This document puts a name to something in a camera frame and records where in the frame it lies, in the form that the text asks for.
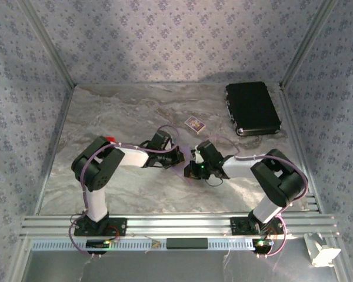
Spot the lilac paper sheet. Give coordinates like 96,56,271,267
174,146,195,186

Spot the small purple card box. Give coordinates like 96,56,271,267
185,115,207,135

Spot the black rectangular bar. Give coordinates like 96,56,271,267
166,238,209,250

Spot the black hard case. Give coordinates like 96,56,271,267
225,81,283,137

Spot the small controller board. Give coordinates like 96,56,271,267
252,238,274,254
86,239,111,255

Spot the thin black cable loop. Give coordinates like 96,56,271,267
205,175,224,188

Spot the aluminium mounting rail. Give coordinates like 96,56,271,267
19,213,341,239

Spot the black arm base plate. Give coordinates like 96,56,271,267
73,217,128,237
231,216,285,236

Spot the tan string piece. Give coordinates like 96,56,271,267
145,234,163,254

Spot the thin red power wire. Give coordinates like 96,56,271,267
264,224,283,239
104,225,121,240

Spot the grey slotted cable duct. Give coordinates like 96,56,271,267
32,238,255,251

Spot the aluminium table side rail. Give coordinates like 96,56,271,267
35,85,76,215
279,83,325,214

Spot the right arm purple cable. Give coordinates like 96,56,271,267
207,135,309,260

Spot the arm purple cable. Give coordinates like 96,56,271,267
207,135,309,260
68,125,182,260

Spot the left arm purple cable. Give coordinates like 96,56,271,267
68,125,182,260

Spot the white plastic bracket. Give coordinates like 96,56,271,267
303,233,342,268

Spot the aluminium frame post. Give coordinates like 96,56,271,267
17,0,77,89
281,0,339,89

